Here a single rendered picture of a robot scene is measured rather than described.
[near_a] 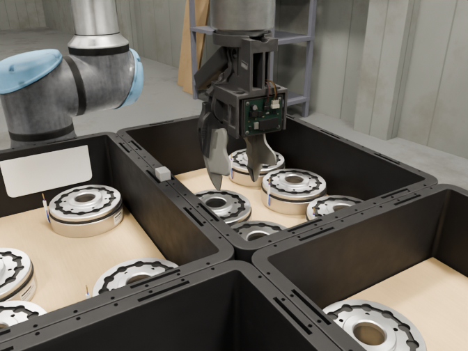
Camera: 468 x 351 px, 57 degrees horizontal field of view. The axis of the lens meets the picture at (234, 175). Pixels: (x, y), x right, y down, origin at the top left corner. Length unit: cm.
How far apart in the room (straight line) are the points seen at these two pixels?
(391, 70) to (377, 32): 29
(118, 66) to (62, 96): 12
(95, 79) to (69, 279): 43
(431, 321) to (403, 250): 9
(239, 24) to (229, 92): 8
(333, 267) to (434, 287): 14
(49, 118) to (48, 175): 16
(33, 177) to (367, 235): 49
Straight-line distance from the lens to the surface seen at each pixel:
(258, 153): 61
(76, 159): 72
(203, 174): 79
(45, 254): 63
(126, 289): 38
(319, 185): 70
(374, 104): 345
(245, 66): 51
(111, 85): 89
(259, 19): 51
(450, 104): 330
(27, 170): 72
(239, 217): 59
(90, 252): 61
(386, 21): 334
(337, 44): 378
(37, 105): 85
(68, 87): 86
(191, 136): 78
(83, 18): 89
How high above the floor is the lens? 117
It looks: 26 degrees down
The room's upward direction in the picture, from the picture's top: straight up
